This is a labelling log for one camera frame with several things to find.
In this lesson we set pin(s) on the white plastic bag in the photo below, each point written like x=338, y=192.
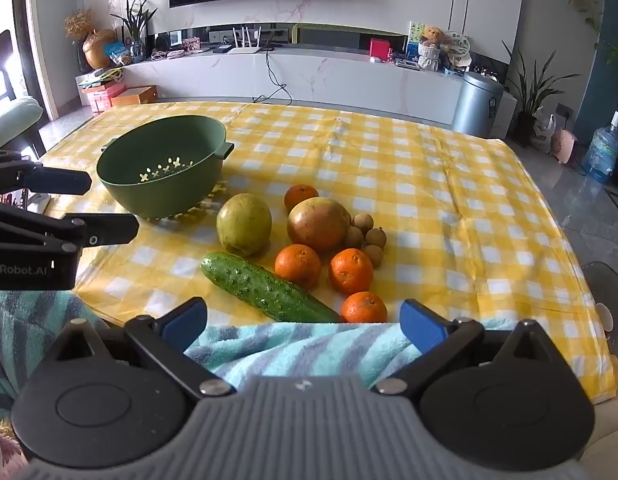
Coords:
x=542, y=134

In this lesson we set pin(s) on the white router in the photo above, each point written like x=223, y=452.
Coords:
x=244, y=45

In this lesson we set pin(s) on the reddish green round fruit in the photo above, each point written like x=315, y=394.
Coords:
x=319, y=222

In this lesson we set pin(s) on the white marble media cabinet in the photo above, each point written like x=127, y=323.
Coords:
x=339, y=77

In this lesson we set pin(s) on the green colander bowl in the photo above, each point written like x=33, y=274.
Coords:
x=139, y=195

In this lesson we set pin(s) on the potted snake plant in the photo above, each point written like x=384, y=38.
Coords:
x=530, y=105

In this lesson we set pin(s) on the dried flower bunch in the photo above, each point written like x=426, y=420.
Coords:
x=79, y=22

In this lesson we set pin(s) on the golden gourd vase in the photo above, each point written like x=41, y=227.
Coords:
x=100, y=50

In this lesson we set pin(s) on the plant in glass vase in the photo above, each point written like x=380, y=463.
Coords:
x=136, y=27

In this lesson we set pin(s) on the pink small fan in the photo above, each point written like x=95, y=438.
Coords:
x=565, y=146

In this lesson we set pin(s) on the orange cardboard box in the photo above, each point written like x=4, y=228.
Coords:
x=136, y=96

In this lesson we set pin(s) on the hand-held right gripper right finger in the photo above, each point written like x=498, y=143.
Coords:
x=420, y=322

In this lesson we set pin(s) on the orange tangerine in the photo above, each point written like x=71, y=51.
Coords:
x=364, y=308
x=351, y=271
x=298, y=266
x=300, y=195

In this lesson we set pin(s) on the yellow checked tablecloth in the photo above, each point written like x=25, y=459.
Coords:
x=439, y=200

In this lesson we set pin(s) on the round paper fan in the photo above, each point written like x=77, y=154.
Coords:
x=457, y=46

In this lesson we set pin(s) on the blue water jug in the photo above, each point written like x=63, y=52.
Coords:
x=603, y=152

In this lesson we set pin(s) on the green cucumber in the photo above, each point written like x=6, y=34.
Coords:
x=264, y=290

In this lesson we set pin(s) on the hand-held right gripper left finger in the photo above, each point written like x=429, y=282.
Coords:
x=181, y=321

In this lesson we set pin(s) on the red box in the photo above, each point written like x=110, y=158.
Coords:
x=379, y=50

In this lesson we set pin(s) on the grey chair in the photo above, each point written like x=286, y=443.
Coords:
x=605, y=280

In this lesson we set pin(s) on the teal striped towel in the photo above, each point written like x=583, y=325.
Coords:
x=299, y=347

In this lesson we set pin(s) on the pink boxes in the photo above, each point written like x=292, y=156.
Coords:
x=103, y=96

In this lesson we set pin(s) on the green pear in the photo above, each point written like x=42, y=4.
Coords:
x=244, y=224

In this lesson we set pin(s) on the teddy bear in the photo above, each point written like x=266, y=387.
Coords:
x=431, y=45

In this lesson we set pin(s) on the brown longan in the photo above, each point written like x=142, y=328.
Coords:
x=353, y=237
x=377, y=236
x=364, y=221
x=374, y=256

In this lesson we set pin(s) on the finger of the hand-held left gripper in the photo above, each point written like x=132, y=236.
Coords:
x=109, y=229
x=59, y=181

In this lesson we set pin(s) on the green cushioned chair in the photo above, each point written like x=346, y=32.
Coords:
x=14, y=120

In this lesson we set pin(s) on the grey trash bin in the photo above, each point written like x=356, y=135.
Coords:
x=476, y=105

